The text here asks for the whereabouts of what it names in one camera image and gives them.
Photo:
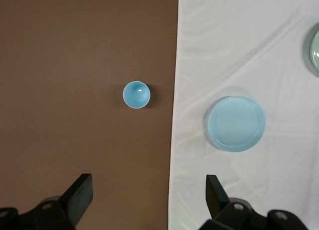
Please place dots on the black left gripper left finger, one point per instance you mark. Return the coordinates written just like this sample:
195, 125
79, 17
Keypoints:
79, 197

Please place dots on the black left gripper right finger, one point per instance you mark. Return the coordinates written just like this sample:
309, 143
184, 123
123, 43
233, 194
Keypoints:
214, 197

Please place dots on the small blue cup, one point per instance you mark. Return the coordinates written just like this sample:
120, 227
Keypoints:
136, 95

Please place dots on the light blue plate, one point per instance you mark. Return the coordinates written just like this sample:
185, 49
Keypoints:
236, 124

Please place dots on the pale green plate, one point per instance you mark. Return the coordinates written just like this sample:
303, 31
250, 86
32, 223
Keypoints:
315, 50

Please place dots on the white table cloth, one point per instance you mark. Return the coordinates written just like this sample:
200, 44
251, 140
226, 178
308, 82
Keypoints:
224, 40

